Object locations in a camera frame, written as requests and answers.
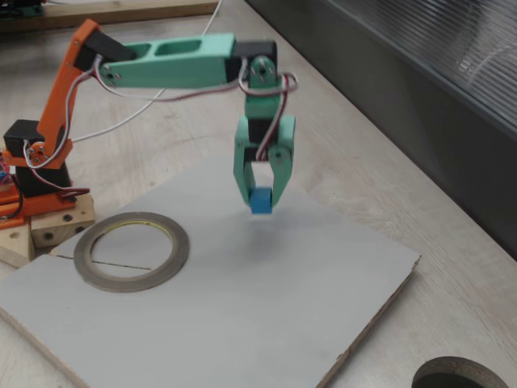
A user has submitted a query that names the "blue cube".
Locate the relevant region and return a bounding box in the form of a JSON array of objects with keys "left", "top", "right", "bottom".
[{"left": 250, "top": 186, "right": 274, "bottom": 215}]

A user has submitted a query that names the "frosted glass desk partition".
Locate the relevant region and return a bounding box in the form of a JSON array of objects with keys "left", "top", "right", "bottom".
[{"left": 246, "top": 0, "right": 517, "bottom": 259}]

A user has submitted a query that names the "grey wooden board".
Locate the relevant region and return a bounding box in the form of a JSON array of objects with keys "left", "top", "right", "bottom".
[{"left": 0, "top": 155, "right": 422, "bottom": 388}]

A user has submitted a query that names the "light wooden block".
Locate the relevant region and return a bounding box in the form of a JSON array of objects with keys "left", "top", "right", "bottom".
[{"left": 30, "top": 192, "right": 96, "bottom": 249}]

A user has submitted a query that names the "red controller board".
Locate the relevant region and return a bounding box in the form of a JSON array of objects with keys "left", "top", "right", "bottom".
[{"left": 0, "top": 150, "right": 18, "bottom": 188}]

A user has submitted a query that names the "green printed part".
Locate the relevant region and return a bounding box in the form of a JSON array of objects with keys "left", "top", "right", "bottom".
[{"left": 0, "top": 0, "right": 44, "bottom": 19}]

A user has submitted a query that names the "white red black servo wire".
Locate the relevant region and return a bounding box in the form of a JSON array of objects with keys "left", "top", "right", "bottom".
[
  {"left": 32, "top": 165, "right": 90, "bottom": 203},
  {"left": 95, "top": 56, "right": 248, "bottom": 103},
  {"left": 22, "top": 54, "right": 102, "bottom": 169},
  {"left": 237, "top": 56, "right": 301, "bottom": 162}
]

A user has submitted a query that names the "grey tape ring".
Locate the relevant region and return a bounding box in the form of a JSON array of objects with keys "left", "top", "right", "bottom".
[{"left": 73, "top": 211, "right": 191, "bottom": 293}]

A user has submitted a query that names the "white usb cable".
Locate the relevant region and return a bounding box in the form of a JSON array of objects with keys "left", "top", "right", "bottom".
[{"left": 71, "top": 0, "right": 224, "bottom": 143}]

